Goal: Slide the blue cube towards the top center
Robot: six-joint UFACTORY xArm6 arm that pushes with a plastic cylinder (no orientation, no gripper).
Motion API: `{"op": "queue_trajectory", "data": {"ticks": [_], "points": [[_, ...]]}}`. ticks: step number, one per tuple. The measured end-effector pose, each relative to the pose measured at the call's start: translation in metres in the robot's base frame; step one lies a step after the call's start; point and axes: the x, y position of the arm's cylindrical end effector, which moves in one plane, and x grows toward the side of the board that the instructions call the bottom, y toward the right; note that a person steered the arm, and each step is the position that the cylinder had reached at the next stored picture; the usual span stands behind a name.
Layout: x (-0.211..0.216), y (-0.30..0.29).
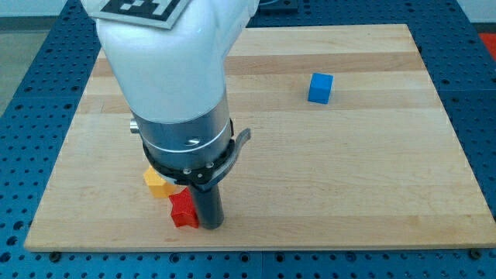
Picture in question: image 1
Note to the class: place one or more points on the red star block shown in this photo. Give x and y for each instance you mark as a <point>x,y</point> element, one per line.
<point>183,211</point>

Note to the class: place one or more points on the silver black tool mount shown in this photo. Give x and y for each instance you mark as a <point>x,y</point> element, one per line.
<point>197,152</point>

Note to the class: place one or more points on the light wooden board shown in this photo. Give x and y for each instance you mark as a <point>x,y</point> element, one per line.
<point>377,168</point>

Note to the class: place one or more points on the blue cube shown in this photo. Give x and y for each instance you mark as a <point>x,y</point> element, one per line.
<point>320,88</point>

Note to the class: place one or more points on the black white fiducial marker tag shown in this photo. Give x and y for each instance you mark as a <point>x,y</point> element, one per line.
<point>155,13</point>

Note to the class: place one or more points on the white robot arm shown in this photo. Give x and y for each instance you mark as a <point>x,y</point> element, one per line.
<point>168,57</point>

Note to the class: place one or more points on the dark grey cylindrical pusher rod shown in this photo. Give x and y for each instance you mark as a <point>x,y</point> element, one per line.
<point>208,206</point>

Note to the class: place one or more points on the yellow hexagon block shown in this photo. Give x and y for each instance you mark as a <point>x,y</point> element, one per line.
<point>159,188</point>

